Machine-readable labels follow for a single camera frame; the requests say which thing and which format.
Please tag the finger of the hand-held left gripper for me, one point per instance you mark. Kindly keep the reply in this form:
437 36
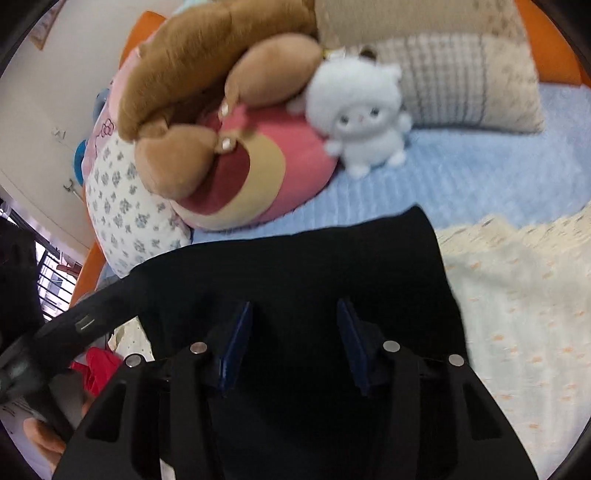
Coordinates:
87 318

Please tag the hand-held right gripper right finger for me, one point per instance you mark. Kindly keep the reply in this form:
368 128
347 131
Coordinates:
353 344

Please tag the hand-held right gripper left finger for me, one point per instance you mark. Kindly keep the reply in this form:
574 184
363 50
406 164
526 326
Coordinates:
235 346

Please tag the black garment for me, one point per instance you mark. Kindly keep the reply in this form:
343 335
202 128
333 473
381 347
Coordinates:
300 267

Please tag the person's left hand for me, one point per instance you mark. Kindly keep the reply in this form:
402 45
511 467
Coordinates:
41 438

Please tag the red zip jacket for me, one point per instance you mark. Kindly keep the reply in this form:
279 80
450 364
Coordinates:
99 369

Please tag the window grille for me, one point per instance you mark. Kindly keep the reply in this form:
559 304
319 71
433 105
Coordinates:
51 281

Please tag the dark cloth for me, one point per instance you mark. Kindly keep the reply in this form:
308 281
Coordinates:
18 277

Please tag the white floral pillow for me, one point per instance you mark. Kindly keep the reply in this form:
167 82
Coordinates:
120 207

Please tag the cream dotted blanket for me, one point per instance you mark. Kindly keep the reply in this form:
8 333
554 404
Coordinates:
517 323

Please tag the pink round plush toy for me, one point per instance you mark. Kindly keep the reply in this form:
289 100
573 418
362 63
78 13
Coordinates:
277 161

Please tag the pink printed pillow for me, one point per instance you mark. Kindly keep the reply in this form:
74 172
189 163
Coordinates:
104 129

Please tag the light blue bedsheet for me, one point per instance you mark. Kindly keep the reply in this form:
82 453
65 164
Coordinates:
461 170

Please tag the white cat plush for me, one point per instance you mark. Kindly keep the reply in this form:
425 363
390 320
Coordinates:
360 101

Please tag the beige patchwork pillow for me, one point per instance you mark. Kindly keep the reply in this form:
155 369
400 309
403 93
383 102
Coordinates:
443 78

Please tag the brown teddy bear plush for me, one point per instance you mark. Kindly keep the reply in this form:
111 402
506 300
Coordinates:
184 55

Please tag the wall paper sheet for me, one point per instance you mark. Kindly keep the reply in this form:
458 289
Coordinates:
41 34

